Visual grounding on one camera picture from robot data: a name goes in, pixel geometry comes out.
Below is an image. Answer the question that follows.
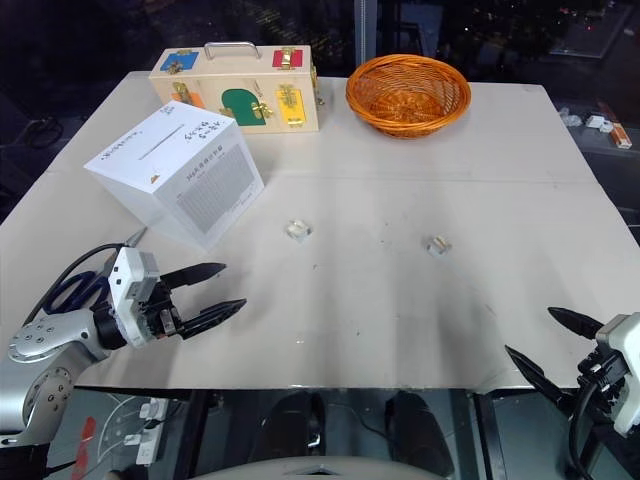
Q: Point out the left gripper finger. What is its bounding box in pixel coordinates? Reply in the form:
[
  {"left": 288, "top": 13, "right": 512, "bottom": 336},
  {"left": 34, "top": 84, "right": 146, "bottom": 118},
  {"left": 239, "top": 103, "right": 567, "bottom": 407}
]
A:
[
  {"left": 179, "top": 298, "right": 248, "bottom": 342},
  {"left": 162, "top": 262, "right": 228, "bottom": 302}
]

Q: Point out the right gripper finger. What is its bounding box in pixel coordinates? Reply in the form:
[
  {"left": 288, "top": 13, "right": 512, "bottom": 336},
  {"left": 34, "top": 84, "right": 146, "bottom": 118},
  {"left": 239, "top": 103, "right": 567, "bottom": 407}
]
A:
[
  {"left": 504, "top": 344, "right": 582, "bottom": 417},
  {"left": 546, "top": 306, "right": 607, "bottom": 342}
]

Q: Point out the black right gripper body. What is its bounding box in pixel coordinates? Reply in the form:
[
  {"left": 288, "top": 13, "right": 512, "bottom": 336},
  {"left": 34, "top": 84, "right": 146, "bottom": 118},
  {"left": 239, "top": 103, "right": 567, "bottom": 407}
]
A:
[{"left": 574, "top": 349, "right": 630, "bottom": 417}]

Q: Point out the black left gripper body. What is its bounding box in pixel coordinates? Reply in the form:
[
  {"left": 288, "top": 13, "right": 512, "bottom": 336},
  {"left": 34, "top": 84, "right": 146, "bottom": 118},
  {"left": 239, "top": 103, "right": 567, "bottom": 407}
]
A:
[{"left": 141, "top": 277, "right": 183, "bottom": 343}]

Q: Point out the white cardboard box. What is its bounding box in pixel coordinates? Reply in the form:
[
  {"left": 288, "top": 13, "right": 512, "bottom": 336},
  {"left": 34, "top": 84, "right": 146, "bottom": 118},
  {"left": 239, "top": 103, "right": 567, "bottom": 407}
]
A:
[{"left": 83, "top": 99, "right": 266, "bottom": 253}]

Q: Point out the white power strip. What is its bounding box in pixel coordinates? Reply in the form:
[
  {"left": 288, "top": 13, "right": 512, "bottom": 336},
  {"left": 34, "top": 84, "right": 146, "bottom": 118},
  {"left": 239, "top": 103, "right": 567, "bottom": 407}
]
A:
[{"left": 121, "top": 396, "right": 170, "bottom": 467}]

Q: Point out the orange and white small box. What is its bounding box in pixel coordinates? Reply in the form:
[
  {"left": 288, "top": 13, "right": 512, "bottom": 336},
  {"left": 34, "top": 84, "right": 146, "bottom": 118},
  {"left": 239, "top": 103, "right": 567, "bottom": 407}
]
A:
[{"left": 596, "top": 101, "right": 634, "bottom": 150}]

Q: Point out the orange wicker basket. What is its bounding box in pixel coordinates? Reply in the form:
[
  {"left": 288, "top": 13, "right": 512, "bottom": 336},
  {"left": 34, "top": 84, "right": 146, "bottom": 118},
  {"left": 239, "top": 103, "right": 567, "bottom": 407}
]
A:
[{"left": 345, "top": 53, "right": 473, "bottom": 141}]

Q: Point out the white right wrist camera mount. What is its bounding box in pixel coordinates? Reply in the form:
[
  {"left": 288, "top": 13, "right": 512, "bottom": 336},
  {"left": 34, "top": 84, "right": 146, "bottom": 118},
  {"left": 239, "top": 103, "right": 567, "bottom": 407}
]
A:
[{"left": 594, "top": 311, "right": 640, "bottom": 440}]

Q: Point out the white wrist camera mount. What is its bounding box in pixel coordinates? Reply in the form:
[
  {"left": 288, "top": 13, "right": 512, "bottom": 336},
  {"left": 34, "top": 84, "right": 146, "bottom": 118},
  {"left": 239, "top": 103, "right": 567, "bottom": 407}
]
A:
[
  {"left": 107, "top": 246, "right": 162, "bottom": 349},
  {"left": 594, "top": 311, "right": 640, "bottom": 440}
]

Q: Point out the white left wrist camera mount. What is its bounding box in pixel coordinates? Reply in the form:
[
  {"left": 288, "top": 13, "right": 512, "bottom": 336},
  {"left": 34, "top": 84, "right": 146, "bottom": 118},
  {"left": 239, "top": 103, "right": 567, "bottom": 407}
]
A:
[{"left": 107, "top": 246, "right": 162, "bottom": 349}]

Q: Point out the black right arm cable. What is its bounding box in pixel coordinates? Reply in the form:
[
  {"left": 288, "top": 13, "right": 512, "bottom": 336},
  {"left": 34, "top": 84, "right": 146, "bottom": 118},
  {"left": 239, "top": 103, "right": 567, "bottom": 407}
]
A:
[{"left": 567, "top": 377, "right": 604, "bottom": 480}]

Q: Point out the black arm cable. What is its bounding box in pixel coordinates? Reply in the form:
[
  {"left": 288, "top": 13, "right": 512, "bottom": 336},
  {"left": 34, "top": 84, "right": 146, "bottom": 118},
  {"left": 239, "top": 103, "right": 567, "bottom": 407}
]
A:
[
  {"left": 23, "top": 242, "right": 126, "bottom": 324},
  {"left": 567, "top": 377, "right": 604, "bottom": 480}
]

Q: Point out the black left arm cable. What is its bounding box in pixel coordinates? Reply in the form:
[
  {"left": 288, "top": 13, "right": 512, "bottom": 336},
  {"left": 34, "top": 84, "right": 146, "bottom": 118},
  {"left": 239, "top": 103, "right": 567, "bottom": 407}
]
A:
[{"left": 23, "top": 242, "right": 126, "bottom": 324}]

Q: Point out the wooden lock box with handle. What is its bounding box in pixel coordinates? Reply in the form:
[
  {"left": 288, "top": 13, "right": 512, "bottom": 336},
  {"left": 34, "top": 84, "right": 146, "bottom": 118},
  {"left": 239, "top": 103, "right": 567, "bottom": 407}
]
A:
[{"left": 149, "top": 41, "right": 322, "bottom": 136}]

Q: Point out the black coiled cable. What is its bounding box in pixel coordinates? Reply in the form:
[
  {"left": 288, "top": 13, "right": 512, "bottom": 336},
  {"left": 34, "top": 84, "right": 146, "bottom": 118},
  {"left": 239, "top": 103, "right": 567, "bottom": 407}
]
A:
[{"left": 21, "top": 116, "right": 65, "bottom": 150}]

